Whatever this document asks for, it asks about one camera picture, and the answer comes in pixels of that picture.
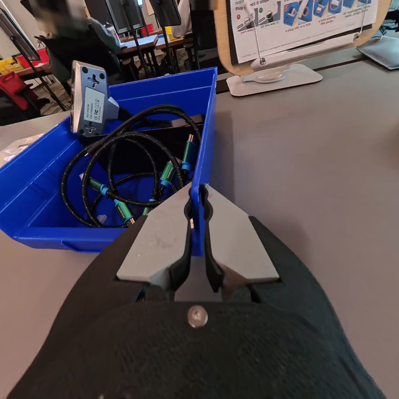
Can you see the yellow bin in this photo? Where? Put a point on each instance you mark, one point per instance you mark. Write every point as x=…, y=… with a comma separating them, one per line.
x=11, y=65

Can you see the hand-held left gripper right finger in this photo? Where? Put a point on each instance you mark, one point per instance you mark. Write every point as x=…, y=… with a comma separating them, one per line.
x=240, y=246

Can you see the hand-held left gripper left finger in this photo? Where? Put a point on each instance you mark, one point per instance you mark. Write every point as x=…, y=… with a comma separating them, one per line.
x=156, y=246

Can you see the wooden stand board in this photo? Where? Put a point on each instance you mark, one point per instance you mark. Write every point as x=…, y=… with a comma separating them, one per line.
x=223, y=46

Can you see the brushed metal hub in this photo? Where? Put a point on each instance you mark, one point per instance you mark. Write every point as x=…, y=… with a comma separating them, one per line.
x=93, y=106

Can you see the blue storage bin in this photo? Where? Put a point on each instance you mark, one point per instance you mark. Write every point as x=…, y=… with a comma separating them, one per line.
x=31, y=193

